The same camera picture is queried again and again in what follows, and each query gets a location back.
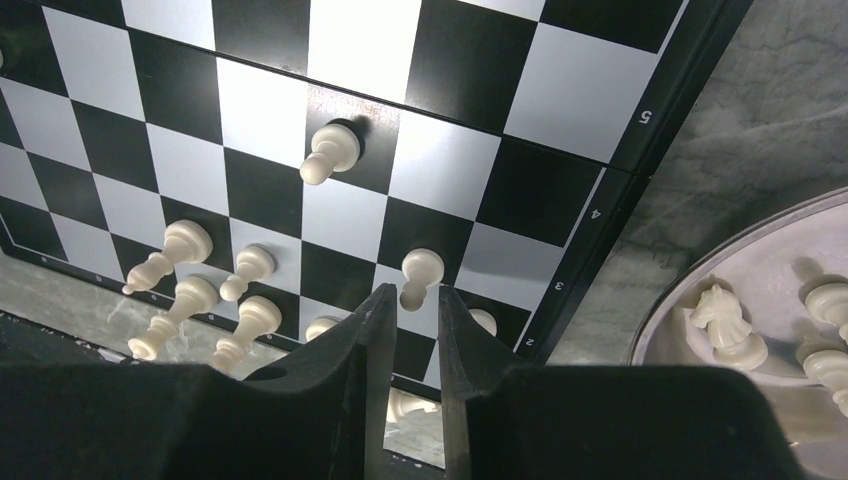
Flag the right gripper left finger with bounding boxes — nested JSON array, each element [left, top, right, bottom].
[[245, 283, 397, 479]]

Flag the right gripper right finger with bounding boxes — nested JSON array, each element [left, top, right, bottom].
[[438, 286, 524, 479]]

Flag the white pawn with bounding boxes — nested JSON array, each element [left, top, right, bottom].
[[399, 248, 445, 312], [299, 123, 361, 185], [219, 245, 276, 302], [469, 308, 497, 336]]

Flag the black and white chessboard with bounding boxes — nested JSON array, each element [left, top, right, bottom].
[[1, 1, 750, 400]]

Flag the steel bowl with chess pieces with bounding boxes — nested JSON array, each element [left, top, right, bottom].
[[628, 187, 847, 479]]

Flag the white chess piece on table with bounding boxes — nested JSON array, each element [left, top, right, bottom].
[[386, 388, 438, 423]]

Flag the white chess piece in bowl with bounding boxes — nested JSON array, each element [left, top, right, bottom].
[[804, 283, 847, 341], [802, 350, 847, 416]]

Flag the white bishop piece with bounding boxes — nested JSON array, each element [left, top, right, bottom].
[[209, 295, 283, 375]]

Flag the white king piece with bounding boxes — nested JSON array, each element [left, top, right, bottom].
[[127, 275, 220, 361]]

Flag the white knight piece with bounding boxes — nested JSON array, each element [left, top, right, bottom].
[[690, 284, 768, 371]]

